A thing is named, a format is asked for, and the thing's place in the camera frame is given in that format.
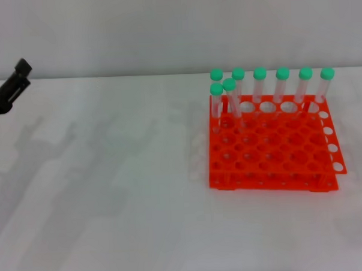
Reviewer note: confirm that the clear test tube green cap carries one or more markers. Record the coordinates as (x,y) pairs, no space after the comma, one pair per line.
(216,89)
(260,73)
(238,73)
(327,73)
(282,73)
(216,74)
(305,73)
(229,84)

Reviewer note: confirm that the orange plastic test tube rack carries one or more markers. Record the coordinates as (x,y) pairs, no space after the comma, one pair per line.
(271,143)

